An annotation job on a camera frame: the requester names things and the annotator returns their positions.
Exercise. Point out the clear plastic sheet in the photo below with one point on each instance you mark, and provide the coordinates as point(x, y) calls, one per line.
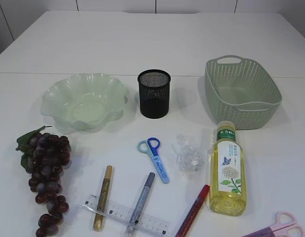
point(190, 156)

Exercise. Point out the yellow tea drink bottle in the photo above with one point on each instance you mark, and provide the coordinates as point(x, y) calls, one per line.
point(228, 193)

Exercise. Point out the purple artificial grape bunch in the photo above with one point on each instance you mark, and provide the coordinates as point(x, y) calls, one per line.
point(44, 156)

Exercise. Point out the black mesh pen cup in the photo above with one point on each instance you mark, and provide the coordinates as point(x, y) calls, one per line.
point(154, 93)

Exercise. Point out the green wavy plastic plate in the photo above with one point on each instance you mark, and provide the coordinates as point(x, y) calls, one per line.
point(84, 101)

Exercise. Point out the green woven plastic basket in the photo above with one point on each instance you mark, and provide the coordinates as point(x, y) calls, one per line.
point(241, 91)

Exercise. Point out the silver glitter pen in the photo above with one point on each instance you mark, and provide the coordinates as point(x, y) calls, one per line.
point(139, 205)

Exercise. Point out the clear plastic ruler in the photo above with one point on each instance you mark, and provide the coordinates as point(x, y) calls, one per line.
point(121, 214)

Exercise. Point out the red glitter pen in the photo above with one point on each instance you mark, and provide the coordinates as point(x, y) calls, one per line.
point(195, 208)

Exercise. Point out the gold glitter pen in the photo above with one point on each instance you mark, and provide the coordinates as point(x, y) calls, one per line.
point(98, 220)

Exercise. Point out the blue capped safety scissors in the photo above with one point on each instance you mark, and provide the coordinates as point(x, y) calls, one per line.
point(150, 147)

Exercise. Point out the pink purple scissors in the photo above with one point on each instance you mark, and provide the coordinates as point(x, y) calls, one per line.
point(279, 229)

